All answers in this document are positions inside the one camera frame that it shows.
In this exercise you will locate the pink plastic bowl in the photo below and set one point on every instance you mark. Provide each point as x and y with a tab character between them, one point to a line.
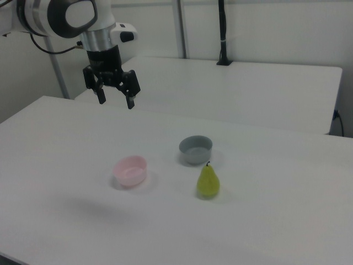
129	180

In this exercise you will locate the aluminium frame post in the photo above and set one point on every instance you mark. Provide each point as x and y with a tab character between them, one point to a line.
183	27

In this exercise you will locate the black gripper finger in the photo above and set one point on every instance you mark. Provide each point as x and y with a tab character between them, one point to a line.
131	84
92	81

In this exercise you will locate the black pole with clamp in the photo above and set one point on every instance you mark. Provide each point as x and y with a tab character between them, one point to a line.
222	27

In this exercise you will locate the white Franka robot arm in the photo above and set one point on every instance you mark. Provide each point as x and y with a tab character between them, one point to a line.
33	16

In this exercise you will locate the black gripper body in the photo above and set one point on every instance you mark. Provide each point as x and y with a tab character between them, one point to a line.
104	62

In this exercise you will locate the grey plastic bowl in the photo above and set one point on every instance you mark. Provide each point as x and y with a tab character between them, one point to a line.
193	159

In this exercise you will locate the green pear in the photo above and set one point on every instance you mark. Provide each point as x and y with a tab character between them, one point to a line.
208	183

